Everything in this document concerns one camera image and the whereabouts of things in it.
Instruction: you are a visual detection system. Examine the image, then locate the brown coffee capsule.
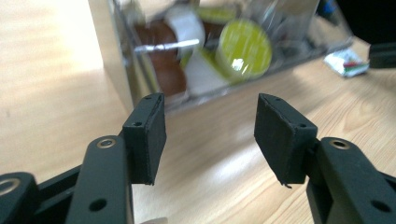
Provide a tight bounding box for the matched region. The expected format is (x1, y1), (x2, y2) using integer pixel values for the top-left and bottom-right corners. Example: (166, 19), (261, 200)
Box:
(134, 20), (188, 97)

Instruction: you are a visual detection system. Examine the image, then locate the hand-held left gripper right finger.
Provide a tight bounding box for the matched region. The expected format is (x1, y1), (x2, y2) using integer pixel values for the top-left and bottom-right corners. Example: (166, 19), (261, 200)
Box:
(253, 92), (396, 224)

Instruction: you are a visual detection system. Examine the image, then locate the clear acrylic drawer organizer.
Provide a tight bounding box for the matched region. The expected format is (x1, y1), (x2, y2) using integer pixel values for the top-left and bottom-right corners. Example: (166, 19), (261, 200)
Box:
(88, 0), (355, 115)

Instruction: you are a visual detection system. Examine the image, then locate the white coffee capsule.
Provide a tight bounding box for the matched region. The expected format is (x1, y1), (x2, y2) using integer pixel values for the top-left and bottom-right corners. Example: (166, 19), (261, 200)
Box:
(163, 4), (206, 60)

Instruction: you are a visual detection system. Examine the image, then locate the small white packet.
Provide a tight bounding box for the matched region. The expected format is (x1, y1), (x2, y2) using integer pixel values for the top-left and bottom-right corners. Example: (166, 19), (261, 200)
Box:
(322, 48), (371, 78)

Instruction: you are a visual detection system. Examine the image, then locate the green-lidded coffee capsule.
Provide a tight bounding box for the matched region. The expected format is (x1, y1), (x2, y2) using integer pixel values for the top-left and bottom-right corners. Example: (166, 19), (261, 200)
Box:
(214, 18), (274, 83)
(195, 6), (238, 25)
(181, 48), (232, 96)

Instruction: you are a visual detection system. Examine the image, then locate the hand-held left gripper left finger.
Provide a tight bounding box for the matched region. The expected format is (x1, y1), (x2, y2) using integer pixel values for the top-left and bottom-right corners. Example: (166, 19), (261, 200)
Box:
(64, 92), (167, 224)

